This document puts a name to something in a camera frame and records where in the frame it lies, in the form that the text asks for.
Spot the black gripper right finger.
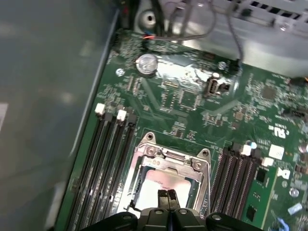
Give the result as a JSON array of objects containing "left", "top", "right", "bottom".
[{"left": 168, "top": 189, "right": 264, "bottom": 231}]

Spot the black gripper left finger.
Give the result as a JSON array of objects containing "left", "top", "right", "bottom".
[{"left": 83, "top": 189, "right": 170, "bottom": 231}]

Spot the silver CPU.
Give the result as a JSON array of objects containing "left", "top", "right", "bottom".
[{"left": 141, "top": 168, "right": 195, "bottom": 210}]

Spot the wire locking lever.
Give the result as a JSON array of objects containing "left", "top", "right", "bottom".
[{"left": 204, "top": 150, "right": 214, "bottom": 210}]

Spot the metal socket cover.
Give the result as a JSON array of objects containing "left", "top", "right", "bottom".
[{"left": 139, "top": 154, "right": 206, "bottom": 212}]

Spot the CPU socket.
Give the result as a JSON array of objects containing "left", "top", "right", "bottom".
[{"left": 125, "top": 131, "right": 212, "bottom": 215}]

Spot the green RAM stick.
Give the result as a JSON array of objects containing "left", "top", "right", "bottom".
[{"left": 240, "top": 165, "right": 279, "bottom": 226}]

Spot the green motherboard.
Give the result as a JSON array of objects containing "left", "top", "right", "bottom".
[{"left": 64, "top": 27, "right": 308, "bottom": 231}]

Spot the black internal USB connector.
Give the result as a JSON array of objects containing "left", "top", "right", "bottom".
[{"left": 205, "top": 71, "right": 231, "bottom": 99}]

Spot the square black chip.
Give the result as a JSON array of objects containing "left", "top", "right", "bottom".
[{"left": 261, "top": 84, "right": 277, "bottom": 100}]

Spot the silver coin battery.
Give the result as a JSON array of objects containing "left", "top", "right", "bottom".
[{"left": 133, "top": 53, "right": 159, "bottom": 77}]

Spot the black PC case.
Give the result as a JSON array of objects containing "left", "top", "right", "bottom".
[{"left": 0, "top": 0, "right": 308, "bottom": 231}]

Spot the silver metal drive cage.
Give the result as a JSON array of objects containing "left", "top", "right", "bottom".
[{"left": 134, "top": 0, "right": 308, "bottom": 79}]

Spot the thin grey cable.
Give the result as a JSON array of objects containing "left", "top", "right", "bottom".
[{"left": 225, "top": 0, "right": 244, "bottom": 73}]

